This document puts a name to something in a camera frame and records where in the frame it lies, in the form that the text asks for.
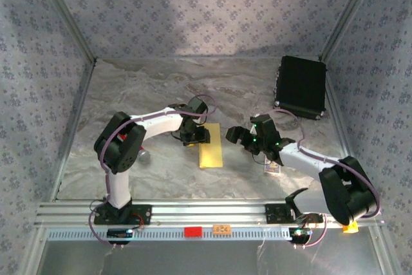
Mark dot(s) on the yellow paper sheet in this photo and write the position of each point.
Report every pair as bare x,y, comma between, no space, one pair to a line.
212,156

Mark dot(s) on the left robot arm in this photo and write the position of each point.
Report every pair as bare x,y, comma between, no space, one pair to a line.
161,125

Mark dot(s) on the playing card box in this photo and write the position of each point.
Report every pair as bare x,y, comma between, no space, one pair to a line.
272,168

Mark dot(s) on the red glitter microphone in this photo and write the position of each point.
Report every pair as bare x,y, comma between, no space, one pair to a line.
145,156

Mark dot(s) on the black hard case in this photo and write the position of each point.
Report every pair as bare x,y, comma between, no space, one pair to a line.
301,85

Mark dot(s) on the orange number tag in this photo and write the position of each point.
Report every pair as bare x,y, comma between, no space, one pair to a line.
221,229

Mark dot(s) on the red rectangular label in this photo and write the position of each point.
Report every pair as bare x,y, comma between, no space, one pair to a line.
193,231

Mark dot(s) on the small black controller board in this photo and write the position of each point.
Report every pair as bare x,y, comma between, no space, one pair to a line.
117,233
301,232

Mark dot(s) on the orange plastic block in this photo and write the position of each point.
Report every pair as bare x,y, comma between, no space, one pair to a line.
351,229

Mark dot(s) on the aluminium mounting rail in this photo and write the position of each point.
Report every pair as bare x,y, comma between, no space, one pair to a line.
206,212

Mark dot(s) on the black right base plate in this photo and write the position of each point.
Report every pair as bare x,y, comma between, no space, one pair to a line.
275,214

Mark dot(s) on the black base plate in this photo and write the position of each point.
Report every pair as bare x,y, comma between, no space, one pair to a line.
141,214
275,214

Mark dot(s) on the aluminium table side rail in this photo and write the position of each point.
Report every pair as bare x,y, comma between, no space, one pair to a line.
338,120
75,120

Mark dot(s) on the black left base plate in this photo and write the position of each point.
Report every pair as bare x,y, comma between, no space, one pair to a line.
141,214

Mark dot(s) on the aluminium frame post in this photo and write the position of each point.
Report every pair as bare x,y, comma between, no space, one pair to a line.
351,11

